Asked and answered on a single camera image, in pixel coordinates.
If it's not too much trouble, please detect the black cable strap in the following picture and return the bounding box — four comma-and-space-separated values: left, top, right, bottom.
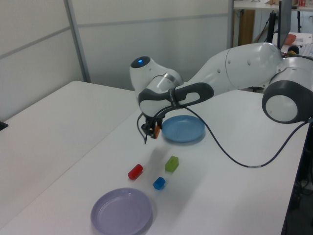
168, 87, 181, 108

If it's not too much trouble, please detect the blue plate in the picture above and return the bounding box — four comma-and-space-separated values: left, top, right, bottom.
161, 115, 205, 144

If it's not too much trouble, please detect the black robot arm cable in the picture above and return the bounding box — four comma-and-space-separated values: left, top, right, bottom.
136, 104, 313, 169

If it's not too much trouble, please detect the wooden cabinet panel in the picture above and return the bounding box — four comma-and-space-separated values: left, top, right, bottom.
238, 9, 255, 47

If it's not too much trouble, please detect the white desk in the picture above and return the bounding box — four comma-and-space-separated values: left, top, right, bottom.
233, 0, 313, 11

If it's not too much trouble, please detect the red cylinder block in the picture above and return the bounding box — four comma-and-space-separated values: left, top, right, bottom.
127, 164, 144, 180

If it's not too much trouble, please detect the grey partition post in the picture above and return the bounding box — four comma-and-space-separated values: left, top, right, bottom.
227, 0, 236, 49
64, 0, 91, 83

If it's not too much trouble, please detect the green block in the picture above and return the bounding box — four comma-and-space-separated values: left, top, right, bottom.
165, 155, 180, 173

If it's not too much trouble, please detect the small blue block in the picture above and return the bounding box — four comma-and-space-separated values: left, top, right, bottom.
153, 176, 166, 190

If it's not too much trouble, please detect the white keyboard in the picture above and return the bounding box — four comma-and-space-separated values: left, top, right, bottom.
300, 43, 313, 57

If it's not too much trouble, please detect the purple plate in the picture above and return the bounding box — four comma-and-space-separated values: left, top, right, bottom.
90, 187, 154, 235

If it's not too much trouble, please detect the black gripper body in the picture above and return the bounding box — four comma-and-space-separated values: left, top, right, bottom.
141, 116, 163, 129

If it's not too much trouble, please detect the black monitor stand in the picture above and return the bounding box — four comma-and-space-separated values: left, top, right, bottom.
268, 11, 279, 45

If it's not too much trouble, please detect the black monitor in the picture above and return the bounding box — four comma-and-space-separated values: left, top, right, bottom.
278, 0, 293, 48

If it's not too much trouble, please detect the yellow and black toy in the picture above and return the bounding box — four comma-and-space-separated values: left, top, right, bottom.
286, 45, 301, 59

